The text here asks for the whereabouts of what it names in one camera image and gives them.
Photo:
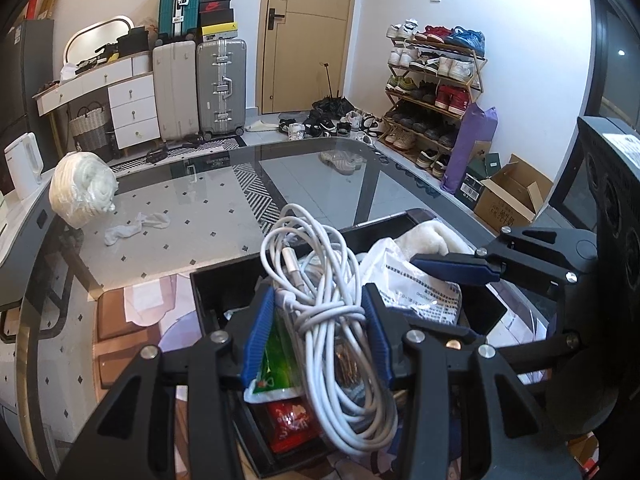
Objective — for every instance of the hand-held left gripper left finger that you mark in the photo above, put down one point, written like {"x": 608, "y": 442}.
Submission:
{"x": 260, "y": 340}

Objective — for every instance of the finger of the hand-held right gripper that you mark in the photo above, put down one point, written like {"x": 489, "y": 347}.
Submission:
{"x": 540, "y": 355}
{"x": 460, "y": 266}

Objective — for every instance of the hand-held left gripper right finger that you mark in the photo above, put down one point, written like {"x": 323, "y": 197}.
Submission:
{"x": 376, "y": 332}

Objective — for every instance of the green snack packet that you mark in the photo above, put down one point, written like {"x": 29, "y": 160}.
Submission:
{"x": 272, "y": 355}

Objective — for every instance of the printed plastic bag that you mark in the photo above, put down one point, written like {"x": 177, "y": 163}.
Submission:
{"x": 425, "y": 295}

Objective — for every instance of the black storage box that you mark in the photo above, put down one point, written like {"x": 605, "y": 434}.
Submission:
{"x": 220, "y": 292}

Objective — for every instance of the white fluffy cloth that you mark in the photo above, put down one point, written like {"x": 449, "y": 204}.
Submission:
{"x": 430, "y": 240}

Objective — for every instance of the black box with barcode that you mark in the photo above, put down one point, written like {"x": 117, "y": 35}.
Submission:
{"x": 472, "y": 189}

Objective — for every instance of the red snack packet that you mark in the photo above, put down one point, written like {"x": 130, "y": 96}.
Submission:
{"x": 290, "y": 420}

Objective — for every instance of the cardboard box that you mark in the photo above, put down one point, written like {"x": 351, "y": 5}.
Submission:
{"x": 515, "y": 195}

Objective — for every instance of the dark green box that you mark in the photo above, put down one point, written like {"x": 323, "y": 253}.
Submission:
{"x": 487, "y": 166}

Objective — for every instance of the purple bag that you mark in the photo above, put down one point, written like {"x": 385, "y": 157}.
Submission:
{"x": 472, "y": 150}

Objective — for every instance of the printed table mat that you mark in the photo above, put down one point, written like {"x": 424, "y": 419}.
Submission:
{"x": 125, "y": 325}

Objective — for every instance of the striped floor mat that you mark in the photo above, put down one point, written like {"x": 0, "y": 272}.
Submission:
{"x": 255, "y": 195}

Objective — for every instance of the grey sneaker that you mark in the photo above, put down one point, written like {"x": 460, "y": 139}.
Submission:
{"x": 354, "y": 161}
{"x": 332, "y": 160}

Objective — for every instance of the white sock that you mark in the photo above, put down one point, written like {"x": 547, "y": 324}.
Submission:
{"x": 135, "y": 228}

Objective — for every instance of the rows of assorted shoes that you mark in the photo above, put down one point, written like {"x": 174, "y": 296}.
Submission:
{"x": 435, "y": 95}

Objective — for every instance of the dark glass door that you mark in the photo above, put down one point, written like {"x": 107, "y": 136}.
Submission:
{"x": 615, "y": 60}

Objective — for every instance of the cluster of loose shoes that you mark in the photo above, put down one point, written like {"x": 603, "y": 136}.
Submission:
{"x": 330, "y": 125}

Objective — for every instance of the black white patterned doormat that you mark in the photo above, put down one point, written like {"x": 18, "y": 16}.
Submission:
{"x": 220, "y": 146}

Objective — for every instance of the metal shoe rack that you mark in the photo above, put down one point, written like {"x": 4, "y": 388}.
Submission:
{"x": 475, "y": 67}

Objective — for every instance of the black umbrella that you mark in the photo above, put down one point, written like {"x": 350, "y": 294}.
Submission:
{"x": 327, "y": 104}

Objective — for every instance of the black sandal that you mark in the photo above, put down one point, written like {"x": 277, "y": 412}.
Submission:
{"x": 192, "y": 139}
{"x": 156, "y": 154}

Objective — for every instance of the beige slipper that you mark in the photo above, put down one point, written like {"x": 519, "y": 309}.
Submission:
{"x": 260, "y": 127}

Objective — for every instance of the grey suitcase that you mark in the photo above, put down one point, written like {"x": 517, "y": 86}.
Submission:
{"x": 220, "y": 85}

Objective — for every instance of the white dresser with drawers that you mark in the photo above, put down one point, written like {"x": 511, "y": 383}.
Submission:
{"x": 132, "y": 110}

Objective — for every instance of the beige suitcase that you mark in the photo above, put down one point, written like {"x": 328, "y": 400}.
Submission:
{"x": 175, "y": 90}

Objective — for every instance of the white side table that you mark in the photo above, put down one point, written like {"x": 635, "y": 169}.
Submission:
{"x": 15, "y": 232}

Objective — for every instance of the wooden door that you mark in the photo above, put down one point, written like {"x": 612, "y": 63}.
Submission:
{"x": 310, "y": 40}

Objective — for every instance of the wicker basket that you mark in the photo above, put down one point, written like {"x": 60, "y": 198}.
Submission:
{"x": 90, "y": 127}

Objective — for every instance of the white electric kettle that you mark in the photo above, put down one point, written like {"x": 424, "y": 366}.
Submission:
{"x": 22, "y": 162}

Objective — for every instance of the black yellow shoe box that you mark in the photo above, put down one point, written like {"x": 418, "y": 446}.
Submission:
{"x": 220, "y": 33}

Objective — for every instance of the black handbag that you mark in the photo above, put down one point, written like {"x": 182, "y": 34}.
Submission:
{"x": 132, "y": 42}

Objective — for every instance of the plain black shoe box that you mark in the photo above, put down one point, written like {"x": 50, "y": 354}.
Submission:
{"x": 217, "y": 19}

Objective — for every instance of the red black shoe box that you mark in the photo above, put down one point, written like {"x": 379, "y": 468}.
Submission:
{"x": 216, "y": 6}

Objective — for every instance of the oval mirror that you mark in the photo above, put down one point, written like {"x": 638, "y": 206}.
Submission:
{"x": 92, "y": 35}

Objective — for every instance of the teal suitcase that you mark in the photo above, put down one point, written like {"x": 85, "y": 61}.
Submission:
{"x": 180, "y": 0}

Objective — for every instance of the dark grey refrigerator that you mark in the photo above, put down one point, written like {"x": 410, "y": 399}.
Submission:
{"x": 30, "y": 60}

